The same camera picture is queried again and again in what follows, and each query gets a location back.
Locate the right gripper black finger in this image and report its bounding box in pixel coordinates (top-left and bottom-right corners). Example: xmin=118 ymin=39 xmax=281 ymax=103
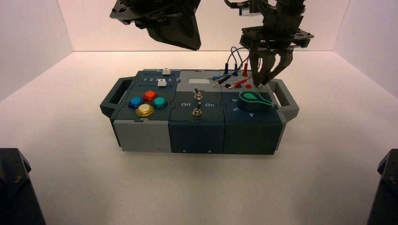
xmin=249 ymin=51 xmax=272 ymax=87
xmin=263 ymin=50 xmax=295 ymax=87

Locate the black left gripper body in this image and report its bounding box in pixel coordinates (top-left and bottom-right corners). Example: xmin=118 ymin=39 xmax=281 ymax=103
xmin=109 ymin=0 xmax=201 ymax=30

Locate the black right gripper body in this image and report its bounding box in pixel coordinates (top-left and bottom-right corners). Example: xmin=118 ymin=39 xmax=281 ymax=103
xmin=239 ymin=12 xmax=314 ymax=58

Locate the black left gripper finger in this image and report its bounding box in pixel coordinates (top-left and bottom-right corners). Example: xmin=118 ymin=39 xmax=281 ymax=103
xmin=146 ymin=12 xmax=202 ymax=51

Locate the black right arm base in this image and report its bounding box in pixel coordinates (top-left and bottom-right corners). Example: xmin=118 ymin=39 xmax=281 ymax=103
xmin=367 ymin=149 xmax=398 ymax=225

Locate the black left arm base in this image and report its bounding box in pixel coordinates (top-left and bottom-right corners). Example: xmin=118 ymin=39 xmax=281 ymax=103
xmin=0 ymin=148 xmax=47 ymax=225

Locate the green pointer rotary knob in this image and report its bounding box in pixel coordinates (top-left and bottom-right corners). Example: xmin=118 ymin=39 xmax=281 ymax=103
xmin=238 ymin=90 xmax=274 ymax=113

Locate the red round push button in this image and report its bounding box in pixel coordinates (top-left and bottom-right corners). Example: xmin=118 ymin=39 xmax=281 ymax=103
xmin=142 ymin=90 xmax=159 ymax=103

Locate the teal round push button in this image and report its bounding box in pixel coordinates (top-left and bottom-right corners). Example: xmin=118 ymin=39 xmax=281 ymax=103
xmin=152 ymin=97 xmax=169 ymax=110

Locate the blue round push button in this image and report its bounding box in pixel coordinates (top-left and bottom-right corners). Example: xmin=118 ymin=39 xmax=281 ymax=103
xmin=128 ymin=97 xmax=144 ymax=109

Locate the yellow round push button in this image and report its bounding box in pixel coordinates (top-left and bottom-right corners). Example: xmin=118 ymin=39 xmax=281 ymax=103
xmin=136 ymin=104 xmax=154 ymax=117

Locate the dark grey modular control box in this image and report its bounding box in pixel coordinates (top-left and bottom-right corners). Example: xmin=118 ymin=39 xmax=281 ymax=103
xmin=99 ymin=68 xmax=300 ymax=155

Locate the red banana plug wire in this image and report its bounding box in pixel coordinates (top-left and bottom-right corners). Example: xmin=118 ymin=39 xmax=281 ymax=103
xmin=228 ymin=62 xmax=253 ymax=90

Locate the blue banana plug wire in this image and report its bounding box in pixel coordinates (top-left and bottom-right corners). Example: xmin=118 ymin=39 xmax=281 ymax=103
xmin=212 ymin=46 xmax=249 ymax=81

